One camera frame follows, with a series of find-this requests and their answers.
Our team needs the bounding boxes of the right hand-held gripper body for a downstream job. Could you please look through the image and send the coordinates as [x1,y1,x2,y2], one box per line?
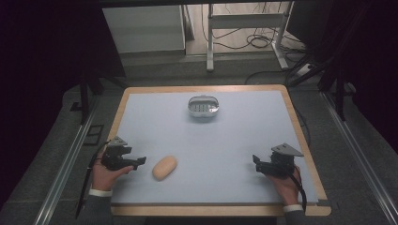
[262,142,305,180]

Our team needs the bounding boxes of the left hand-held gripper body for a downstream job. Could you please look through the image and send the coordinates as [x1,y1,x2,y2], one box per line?
[101,135,132,172]

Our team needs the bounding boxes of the bread roll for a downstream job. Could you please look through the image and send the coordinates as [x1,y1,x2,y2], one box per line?
[151,155,178,182]

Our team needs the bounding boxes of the grey soap dish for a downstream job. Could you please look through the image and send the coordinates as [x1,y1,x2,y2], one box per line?
[187,95,221,119]

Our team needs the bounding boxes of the person's left hand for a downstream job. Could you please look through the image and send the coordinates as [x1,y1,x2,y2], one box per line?
[90,157,135,192]

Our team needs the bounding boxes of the person's right hand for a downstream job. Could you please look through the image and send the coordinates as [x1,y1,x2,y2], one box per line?
[265,166,302,207]

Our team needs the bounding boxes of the light blue table mat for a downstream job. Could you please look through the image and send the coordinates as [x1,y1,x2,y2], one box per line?
[110,90,320,206]

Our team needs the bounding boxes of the black tripod stand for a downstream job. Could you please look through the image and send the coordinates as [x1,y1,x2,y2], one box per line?
[69,69,130,126]
[285,55,356,122]

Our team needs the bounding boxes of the white power strip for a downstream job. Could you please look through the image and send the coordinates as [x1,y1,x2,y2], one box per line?
[294,63,314,78]

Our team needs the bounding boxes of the white metal stand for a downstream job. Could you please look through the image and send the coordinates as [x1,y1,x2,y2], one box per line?
[206,2,296,73]

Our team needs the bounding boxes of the white cabinet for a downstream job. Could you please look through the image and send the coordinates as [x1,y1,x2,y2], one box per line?
[101,4,187,54]

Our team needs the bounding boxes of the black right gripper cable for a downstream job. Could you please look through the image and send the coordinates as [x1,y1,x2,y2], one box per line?
[285,167,308,214]

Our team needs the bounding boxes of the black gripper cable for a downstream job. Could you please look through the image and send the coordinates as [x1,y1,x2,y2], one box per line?
[74,141,111,219]
[285,167,308,214]

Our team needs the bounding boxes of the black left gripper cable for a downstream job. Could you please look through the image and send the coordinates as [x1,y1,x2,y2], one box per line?
[74,141,111,219]

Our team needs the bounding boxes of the aluminium rail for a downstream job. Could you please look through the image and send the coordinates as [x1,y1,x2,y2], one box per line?
[32,95,101,225]
[320,92,398,225]

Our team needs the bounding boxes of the black floor cables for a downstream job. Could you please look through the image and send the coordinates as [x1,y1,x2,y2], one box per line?
[200,2,309,85]

